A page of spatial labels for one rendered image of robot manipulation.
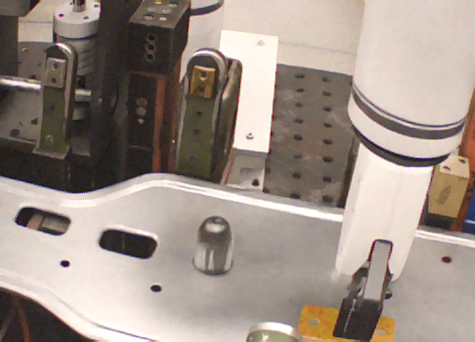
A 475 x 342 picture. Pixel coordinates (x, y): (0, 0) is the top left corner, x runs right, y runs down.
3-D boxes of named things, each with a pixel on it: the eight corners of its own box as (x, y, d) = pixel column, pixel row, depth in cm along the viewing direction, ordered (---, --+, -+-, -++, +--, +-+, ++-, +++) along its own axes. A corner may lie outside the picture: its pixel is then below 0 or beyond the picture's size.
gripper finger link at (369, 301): (382, 192, 57) (367, 247, 60) (371, 272, 51) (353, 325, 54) (398, 195, 56) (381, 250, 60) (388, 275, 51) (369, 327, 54)
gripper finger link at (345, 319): (351, 270, 57) (332, 330, 61) (345, 301, 54) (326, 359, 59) (393, 277, 57) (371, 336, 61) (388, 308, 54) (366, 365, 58)
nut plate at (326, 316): (295, 336, 66) (297, 327, 65) (302, 305, 69) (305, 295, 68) (390, 350, 65) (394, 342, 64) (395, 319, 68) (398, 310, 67)
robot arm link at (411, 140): (357, 44, 56) (351, 79, 58) (348, 109, 49) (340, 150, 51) (464, 72, 56) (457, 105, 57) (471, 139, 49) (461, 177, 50)
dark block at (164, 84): (122, 307, 106) (127, 19, 80) (135, 273, 111) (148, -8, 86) (158, 316, 105) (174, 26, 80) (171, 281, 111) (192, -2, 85)
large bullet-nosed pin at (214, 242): (189, 282, 72) (193, 226, 68) (197, 258, 74) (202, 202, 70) (225, 290, 72) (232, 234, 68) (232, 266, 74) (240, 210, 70)
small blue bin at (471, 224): (410, 258, 119) (425, 213, 113) (414, 216, 126) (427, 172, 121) (472, 268, 118) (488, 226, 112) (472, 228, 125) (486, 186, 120)
